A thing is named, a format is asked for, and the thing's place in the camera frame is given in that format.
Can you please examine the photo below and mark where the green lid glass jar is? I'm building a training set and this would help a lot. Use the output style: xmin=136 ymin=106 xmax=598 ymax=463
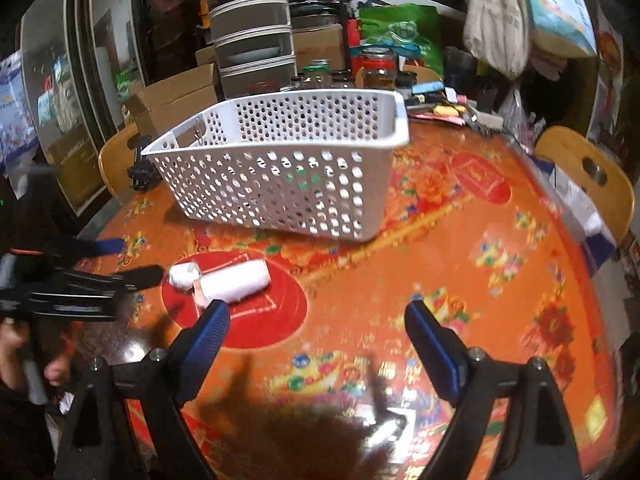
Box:
xmin=302 ymin=58 xmax=332 ymax=89

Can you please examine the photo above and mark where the white perforated plastic basket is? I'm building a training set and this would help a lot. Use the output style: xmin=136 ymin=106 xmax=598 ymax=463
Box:
xmin=142 ymin=89 xmax=410 ymax=243

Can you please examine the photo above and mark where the black phone holder stand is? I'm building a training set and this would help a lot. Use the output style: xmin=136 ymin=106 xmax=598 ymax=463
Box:
xmin=127 ymin=134 xmax=162 ymax=192

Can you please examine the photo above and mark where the cardboard box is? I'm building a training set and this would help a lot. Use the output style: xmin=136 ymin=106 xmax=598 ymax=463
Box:
xmin=125 ymin=64 xmax=218 ymax=138

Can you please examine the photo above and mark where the green plastic packet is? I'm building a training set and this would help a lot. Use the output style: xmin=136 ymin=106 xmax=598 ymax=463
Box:
xmin=283 ymin=160 xmax=322 ymax=192

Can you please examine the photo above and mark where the grey stacked drawer tower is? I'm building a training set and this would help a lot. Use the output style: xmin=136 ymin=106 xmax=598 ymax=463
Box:
xmin=206 ymin=0 xmax=297 ymax=99

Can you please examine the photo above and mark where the green shopping bag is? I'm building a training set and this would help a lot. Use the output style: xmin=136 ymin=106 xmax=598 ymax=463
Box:
xmin=358 ymin=3 xmax=444 ymax=76

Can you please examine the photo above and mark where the blue illustrated paper bag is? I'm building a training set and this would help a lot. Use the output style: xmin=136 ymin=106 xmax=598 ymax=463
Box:
xmin=528 ymin=0 xmax=597 ymax=58

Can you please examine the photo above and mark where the person left hand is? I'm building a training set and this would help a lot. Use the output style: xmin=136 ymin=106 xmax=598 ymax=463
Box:
xmin=1 ymin=318 xmax=77 ymax=392

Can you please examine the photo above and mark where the small white cloth ball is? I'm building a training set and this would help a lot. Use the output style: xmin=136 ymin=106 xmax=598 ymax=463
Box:
xmin=168 ymin=261 xmax=202 ymax=292

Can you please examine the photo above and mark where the beige canvas tote bag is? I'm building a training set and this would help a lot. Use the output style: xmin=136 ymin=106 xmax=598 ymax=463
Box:
xmin=463 ymin=0 xmax=530 ymax=80

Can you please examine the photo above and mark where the right wooden chair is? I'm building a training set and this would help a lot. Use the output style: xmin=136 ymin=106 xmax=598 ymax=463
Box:
xmin=534 ymin=126 xmax=636 ymax=246

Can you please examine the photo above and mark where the white rolled towel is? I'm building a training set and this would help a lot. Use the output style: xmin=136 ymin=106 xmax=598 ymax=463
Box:
xmin=193 ymin=260 xmax=271 ymax=309

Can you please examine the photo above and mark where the red lid glass jar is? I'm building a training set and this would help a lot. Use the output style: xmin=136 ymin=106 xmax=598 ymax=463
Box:
xmin=362 ymin=47 xmax=397 ymax=91

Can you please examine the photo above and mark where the wooden chair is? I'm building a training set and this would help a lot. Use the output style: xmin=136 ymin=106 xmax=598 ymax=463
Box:
xmin=98 ymin=122 xmax=140 ymax=204
xmin=534 ymin=126 xmax=636 ymax=246

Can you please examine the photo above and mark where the left wooden chair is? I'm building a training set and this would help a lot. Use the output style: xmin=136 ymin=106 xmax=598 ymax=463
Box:
xmin=98 ymin=122 xmax=140 ymax=204

